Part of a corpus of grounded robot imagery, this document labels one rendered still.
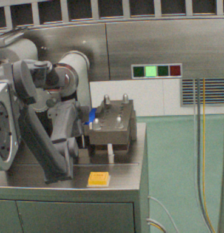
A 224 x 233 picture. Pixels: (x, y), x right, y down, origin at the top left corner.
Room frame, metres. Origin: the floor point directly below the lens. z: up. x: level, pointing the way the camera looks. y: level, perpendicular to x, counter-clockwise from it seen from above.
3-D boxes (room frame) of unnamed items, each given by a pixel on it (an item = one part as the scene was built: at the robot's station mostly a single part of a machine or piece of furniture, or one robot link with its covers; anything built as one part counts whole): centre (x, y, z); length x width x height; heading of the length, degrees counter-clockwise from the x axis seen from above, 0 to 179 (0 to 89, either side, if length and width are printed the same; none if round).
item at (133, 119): (1.71, -0.11, 0.97); 0.10 x 0.03 x 0.11; 171
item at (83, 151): (1.69, 0.11, 0.92); 0.28 x 0.04 x 0.04; 171
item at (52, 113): (1.54, 0.23, 1.05); 0.06 x 0.05 x 0.31; 171
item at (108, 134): (1.71, -0.01, 1.00); 0.40 x 0.16 x 0.06; 171
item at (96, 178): (1.32, 0.07, 0.91); 0.07 x 0.07 x 0.02; 81
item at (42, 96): (1.72, 0.29, 1.18); 0.26 x 0.12 x 0.12; 171
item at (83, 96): (1.69, 0.11, 1.11); 0.23 x 0.01 x 0.18; 171
